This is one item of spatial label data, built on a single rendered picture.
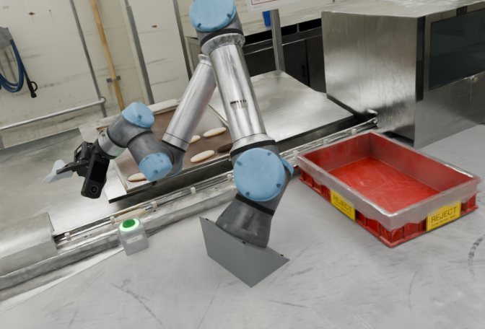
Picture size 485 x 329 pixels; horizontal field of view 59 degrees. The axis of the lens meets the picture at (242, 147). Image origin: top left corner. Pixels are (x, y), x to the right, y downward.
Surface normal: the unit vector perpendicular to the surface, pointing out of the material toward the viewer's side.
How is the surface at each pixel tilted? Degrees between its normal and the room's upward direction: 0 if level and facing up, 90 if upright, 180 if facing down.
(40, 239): 0
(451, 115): 89
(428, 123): 90
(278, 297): 0
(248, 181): 64
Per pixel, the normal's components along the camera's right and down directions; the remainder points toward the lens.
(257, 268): 0.63, 0.23
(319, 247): -0.15, -0.90
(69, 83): 0.44, 0.31
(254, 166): -0.11, -0.03
